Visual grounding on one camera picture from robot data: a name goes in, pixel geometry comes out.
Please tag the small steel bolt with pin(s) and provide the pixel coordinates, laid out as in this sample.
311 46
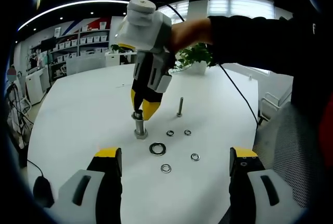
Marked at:
180 106

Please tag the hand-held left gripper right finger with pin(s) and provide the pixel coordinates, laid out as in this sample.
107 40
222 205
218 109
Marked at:
242 174

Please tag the large steel bolt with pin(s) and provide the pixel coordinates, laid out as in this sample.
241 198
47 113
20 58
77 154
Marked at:
140 129

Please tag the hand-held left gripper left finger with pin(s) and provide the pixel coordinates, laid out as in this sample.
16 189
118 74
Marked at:
104 172

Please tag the black computer mouse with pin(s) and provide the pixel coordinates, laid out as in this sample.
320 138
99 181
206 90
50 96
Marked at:
43 191

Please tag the white storage shelf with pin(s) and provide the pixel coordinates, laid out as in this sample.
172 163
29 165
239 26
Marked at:
83 44

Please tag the green plant in white pot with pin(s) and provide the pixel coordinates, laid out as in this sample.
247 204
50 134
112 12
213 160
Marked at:
197 57

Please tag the white low cabinet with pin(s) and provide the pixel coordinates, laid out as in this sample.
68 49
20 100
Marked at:
36 86

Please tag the grey mesh office chair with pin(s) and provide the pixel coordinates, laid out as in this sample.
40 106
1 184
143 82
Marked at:
286 143

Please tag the person's right forearm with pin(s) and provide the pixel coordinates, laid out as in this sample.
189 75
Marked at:
255 41

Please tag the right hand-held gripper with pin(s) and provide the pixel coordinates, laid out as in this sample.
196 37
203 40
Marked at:
145 26

